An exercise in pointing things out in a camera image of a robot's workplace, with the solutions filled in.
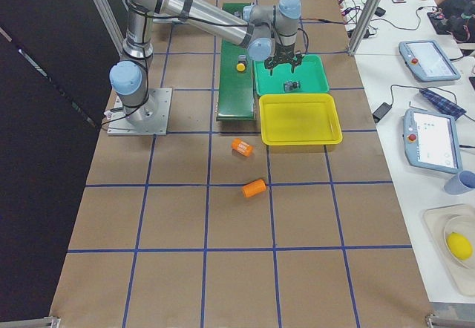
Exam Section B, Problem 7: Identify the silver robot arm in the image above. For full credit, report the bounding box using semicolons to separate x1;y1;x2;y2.
109;0;303;133

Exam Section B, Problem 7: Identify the green tray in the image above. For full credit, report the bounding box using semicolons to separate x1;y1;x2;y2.
253;54;330;96

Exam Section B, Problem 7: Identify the yellow lemon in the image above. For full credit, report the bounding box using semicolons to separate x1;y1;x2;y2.
446;232;473;260

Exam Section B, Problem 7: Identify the plain orange cylinder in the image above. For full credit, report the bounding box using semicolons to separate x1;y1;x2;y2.
242;179;266;198

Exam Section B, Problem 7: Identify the black power adapter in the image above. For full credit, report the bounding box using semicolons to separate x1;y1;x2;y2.
372;102;393;124

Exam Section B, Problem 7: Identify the yellow tray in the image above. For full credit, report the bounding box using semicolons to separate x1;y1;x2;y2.
259;94;343;146

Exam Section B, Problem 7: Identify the beige tray with bowl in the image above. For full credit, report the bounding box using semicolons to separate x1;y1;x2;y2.
423;204;474;297

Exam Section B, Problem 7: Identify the near blue teach pendant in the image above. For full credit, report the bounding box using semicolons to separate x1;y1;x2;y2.
403;108;463;174

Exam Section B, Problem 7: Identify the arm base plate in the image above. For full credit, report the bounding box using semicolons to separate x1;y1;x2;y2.
105;88;172;136

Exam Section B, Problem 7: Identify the blue cup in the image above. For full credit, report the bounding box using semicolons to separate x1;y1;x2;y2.
443;170;475;195

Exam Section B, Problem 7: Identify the green conveyor belt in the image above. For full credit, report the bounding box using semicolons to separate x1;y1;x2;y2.
215;2;259;122

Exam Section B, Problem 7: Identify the aluminium frame post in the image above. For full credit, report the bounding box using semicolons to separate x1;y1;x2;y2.
347;0;381;56

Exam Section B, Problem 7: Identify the yellow push button switch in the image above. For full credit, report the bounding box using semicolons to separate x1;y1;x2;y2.
235;54;247;73

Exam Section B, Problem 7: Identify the orange cylinder with white text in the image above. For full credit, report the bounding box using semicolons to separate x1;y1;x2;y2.
231;138;254;157

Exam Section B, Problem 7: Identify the far blue teach pendant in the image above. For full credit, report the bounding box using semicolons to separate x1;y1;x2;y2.
398;40;461;82

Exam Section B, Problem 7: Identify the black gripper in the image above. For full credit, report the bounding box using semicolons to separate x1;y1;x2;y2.
264;42;303;76

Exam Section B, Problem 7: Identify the blue teach pendant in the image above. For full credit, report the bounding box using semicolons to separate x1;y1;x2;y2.
403;108;463;174
398;40;461;82

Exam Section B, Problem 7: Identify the blue plaid cloth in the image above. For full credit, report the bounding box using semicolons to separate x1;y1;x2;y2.
419;88;466;120

